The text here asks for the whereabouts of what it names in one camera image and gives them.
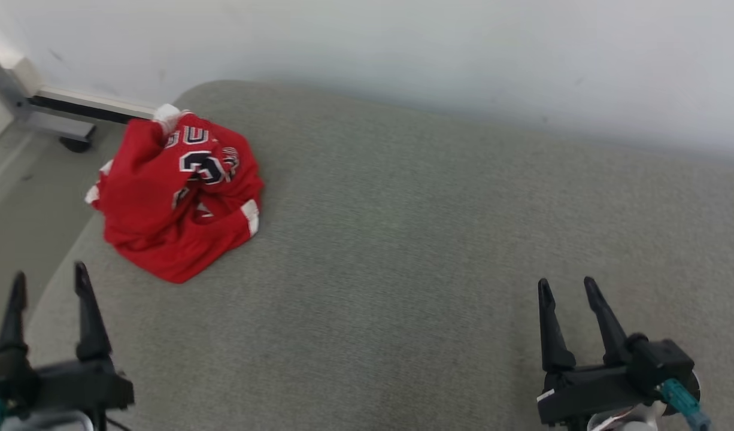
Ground teal right cable connector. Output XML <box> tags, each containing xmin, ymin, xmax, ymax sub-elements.
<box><xmin>657</xmin><ymin>378</ymin><xmax>712</xmax><ymax>431</ymax></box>

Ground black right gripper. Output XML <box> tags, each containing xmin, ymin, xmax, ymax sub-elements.
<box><xmin>536</xmin><ymin>277</ymin><xmax>697</xmax><ymax>427</ymax></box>

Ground white black base rail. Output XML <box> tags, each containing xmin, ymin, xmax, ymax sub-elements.
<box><xmin>29</xmin><ymin>87</ymin><xmax>159</xmax><ymax>125</ymax></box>

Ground grey metal post frame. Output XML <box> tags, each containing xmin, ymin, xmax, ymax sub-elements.
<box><xmin>0</xmin><ymin>42</ymin><xmax>96</xmax><ymax>142</ymax></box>

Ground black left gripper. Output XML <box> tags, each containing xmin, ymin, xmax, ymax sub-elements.
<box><xmin>0</xmin><ymin>262</ymin><xmax>135</xmax><ymax>420</ymax></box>

